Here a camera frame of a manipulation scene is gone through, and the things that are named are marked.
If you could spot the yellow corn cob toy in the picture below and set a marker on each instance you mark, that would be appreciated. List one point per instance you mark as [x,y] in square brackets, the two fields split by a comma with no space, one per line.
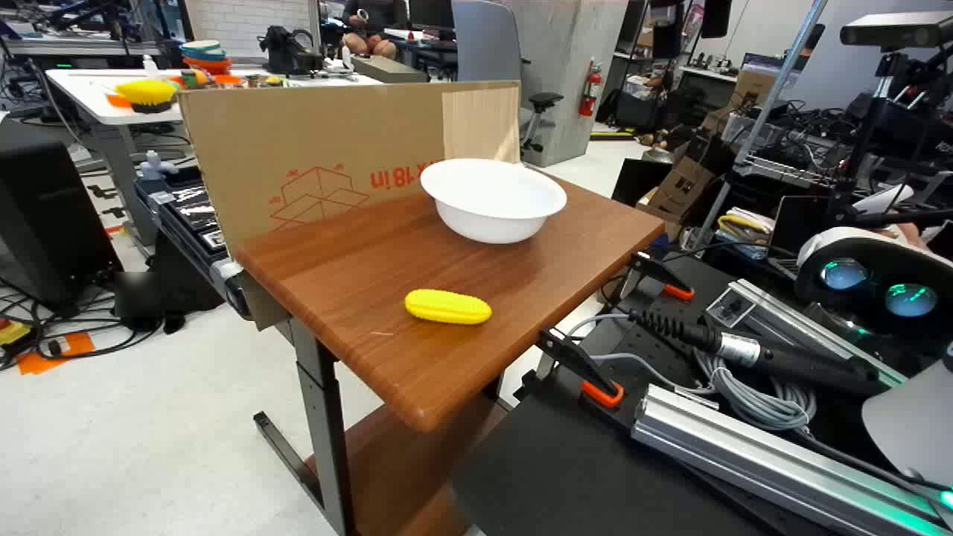
[447,307]

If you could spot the white plastic bowl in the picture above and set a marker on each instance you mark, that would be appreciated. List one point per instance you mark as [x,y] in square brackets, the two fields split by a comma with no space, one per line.
[492,212]

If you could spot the black clamp orange tip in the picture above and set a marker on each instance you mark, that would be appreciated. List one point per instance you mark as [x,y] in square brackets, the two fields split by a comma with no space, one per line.
[679,292]
[604,393]

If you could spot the red fire extinguisher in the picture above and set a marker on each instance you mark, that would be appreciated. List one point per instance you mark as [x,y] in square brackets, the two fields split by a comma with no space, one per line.
[590,94]

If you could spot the brown lower table shelf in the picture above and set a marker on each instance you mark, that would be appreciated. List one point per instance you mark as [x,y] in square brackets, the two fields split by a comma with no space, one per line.
[405,466]

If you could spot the grey metal table leg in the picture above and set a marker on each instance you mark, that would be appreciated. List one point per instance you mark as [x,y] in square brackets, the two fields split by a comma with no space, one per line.
[322,419]

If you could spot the brown cardboard box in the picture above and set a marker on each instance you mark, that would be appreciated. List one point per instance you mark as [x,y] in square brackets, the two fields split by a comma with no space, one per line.
[679,188]

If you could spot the grey office chair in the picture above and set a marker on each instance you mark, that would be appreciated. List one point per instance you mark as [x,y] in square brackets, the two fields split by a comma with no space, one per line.
[486,40]

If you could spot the brown cardboard panel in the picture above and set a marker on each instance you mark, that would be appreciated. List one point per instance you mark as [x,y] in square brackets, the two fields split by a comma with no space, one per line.
[277,151]

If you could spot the seated person dark clothes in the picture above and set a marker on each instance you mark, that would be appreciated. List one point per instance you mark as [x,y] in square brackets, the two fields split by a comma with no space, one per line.
[374,40]

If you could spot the black desktop device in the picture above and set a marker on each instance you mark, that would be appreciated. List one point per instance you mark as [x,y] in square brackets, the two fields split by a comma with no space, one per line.
[291,48]

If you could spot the black bag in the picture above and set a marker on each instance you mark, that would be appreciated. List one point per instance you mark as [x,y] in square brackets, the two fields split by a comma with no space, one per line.
[164,288]

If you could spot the silver metal pole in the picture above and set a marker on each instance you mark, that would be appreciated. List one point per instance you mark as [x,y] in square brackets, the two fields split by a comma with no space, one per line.
[770,94]

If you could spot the clear plastic bottle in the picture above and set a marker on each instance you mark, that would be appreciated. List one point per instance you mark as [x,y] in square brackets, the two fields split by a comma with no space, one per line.
[149,173]

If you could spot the colourful stacked dishes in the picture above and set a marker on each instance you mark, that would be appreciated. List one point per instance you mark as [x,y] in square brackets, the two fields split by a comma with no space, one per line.
[203,60]

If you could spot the white pegboard panel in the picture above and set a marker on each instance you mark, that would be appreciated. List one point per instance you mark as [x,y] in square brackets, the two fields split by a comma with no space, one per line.
[227,18]

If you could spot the yellow round toy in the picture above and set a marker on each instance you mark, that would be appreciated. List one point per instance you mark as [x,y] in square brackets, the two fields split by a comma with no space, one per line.
[148,94]

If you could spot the white headset green lenses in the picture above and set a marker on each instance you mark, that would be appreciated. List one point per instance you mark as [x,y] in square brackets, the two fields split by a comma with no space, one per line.
[873,253]

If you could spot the orange floor tape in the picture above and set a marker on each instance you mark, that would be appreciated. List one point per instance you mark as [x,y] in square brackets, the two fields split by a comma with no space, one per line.
[76,344]

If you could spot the white work table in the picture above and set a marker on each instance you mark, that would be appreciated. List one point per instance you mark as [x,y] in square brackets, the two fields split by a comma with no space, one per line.
[91,94]

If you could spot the black computer tower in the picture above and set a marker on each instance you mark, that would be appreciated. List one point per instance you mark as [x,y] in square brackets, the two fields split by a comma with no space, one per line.
[45,218]

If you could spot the white plastic cover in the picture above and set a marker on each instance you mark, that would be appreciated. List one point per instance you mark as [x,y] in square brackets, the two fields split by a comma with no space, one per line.
[912,428]

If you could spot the silver aluminium rail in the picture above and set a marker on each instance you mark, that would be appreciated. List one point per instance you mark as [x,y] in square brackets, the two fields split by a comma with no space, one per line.
[717,435]
[805,332]

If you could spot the black camera on stand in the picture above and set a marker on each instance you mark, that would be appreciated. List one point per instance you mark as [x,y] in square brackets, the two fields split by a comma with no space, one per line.
[895,32]

